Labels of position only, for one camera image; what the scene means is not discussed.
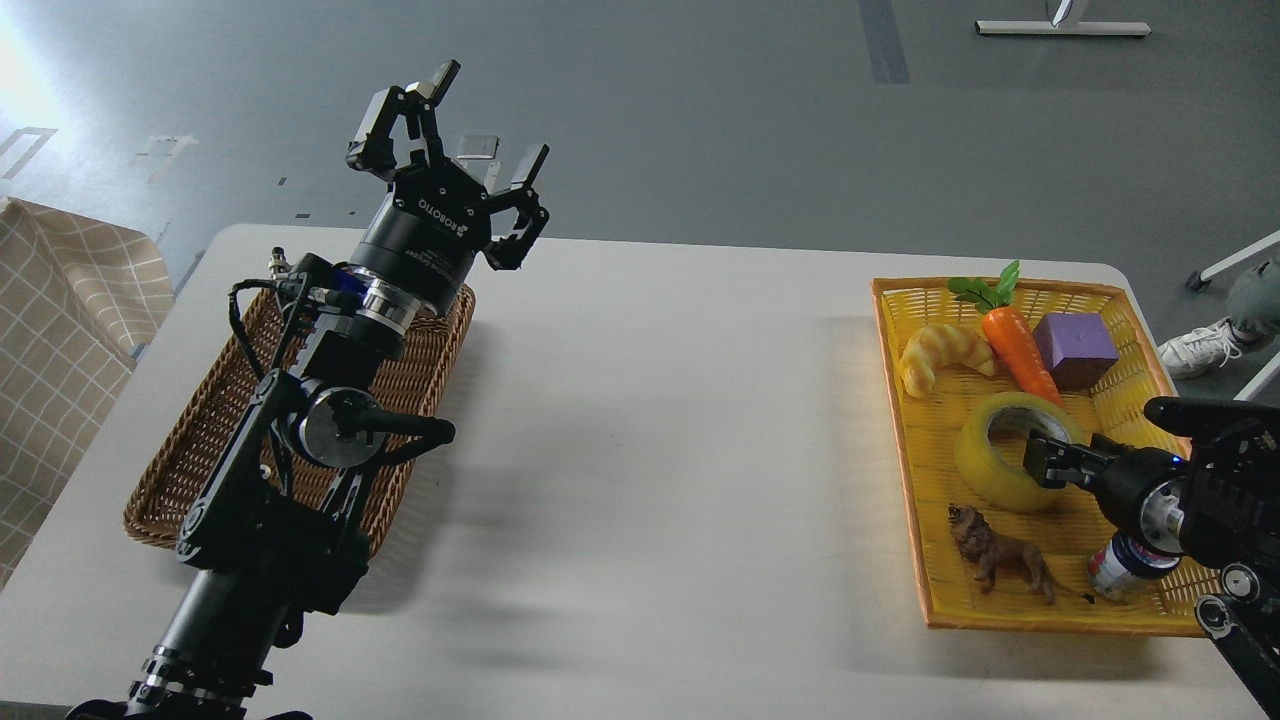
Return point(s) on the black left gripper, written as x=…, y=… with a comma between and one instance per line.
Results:
x=421, y=238

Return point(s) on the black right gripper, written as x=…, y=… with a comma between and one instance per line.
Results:
x=1137, y=489

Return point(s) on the yellow tape roll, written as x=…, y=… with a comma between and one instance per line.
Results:
x=989, y=448

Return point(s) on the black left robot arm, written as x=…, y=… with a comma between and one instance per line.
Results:
x=274, y=531

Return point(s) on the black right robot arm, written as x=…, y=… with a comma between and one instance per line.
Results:
x=1217, y=506

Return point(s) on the brown toy lion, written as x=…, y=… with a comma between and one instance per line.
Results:
x=988, y=550

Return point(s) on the purple cube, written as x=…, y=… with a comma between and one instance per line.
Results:
x=1076, y=349

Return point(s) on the small jar with pink lid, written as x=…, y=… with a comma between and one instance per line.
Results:
x=1123, y=568

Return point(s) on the yellow plastic basket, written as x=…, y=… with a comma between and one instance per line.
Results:
x=1072, y=528

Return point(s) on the toy carrot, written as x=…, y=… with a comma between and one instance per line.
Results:
x=1007, y=330

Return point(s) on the toy croissant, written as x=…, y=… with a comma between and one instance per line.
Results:
x=936, y=346

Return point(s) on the white sneaker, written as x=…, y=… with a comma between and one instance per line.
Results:
x=1206, y=348

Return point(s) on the beige checkered cloth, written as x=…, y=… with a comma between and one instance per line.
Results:
x=79, y=299

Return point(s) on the white stand base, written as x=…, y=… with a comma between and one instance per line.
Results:
x=1064, y=19

